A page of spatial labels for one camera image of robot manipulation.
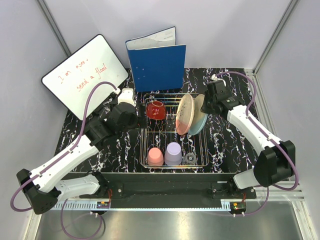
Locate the red bowl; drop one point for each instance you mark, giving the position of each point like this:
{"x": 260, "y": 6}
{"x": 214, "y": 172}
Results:
{"x": 156, "y": 110}

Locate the pink cup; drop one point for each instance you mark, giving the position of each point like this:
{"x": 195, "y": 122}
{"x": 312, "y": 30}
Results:
{"x": 155, "y": 157}

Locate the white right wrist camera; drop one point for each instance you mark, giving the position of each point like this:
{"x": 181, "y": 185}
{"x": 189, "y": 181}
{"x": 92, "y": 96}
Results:
{"x": 215, "y": 78}

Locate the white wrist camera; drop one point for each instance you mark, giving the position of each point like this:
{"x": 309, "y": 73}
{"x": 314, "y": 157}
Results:
{"x": 215, "y": 78}
{"x": 126, "y": 96}

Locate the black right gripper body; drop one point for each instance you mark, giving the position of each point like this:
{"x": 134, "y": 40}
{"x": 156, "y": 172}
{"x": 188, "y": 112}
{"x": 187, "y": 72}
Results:
{"x": 208, "y": 105}

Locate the lilac cup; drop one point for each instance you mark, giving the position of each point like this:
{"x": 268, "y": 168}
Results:
{"x": 173, "y": 154}

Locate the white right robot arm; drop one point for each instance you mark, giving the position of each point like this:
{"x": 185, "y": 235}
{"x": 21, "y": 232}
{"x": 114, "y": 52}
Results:
{"x": 276, "y": 158}

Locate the clear glass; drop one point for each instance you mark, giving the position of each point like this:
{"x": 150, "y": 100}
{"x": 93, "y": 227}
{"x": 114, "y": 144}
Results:
{"x": 189, "y": 159}

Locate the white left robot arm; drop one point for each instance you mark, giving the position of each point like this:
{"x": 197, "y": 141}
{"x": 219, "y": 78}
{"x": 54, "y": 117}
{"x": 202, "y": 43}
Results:
{"x": 45, "y": 185}

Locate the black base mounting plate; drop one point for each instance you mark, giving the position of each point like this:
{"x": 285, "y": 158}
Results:
{"x": 191, "y": 191}

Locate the cream and blue plate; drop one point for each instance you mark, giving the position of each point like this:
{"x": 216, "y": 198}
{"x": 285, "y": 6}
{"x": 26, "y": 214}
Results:
{"x": 199, "y": 118}

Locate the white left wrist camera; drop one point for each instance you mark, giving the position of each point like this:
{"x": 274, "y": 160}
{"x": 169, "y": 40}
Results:
{"x": 126, "y": 96}

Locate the whiteboard with red writing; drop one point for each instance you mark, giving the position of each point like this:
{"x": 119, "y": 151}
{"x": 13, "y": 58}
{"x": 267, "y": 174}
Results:
{"x": 73, "y": 79}

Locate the wire dish rack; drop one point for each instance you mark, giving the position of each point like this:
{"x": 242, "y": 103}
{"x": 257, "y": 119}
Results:
{"x": 175, "y": 136}

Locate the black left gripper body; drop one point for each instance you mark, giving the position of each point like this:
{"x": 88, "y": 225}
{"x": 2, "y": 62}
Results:
{"x": 132, "y": 125}

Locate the cream and pink plate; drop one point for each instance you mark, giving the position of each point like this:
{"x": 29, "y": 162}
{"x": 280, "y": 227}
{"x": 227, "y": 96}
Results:
{"x": 185, "y": 114}

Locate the blue ring binder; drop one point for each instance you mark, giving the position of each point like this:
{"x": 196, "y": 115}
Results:
{"x": 157, "y": 62}

